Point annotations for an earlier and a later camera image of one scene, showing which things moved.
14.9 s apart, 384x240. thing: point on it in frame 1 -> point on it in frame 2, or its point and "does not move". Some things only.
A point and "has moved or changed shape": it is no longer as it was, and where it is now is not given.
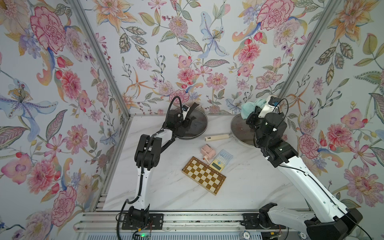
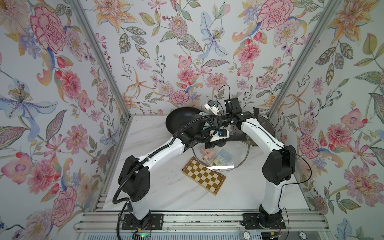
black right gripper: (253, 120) -> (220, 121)
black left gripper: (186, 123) -> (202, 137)
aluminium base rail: (112, 222) does not move
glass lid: (196, 126) has moved or changed shape
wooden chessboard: (204, 175) does not move
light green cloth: (248, 108) -> (207, 126)
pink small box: (207, 151) does not move
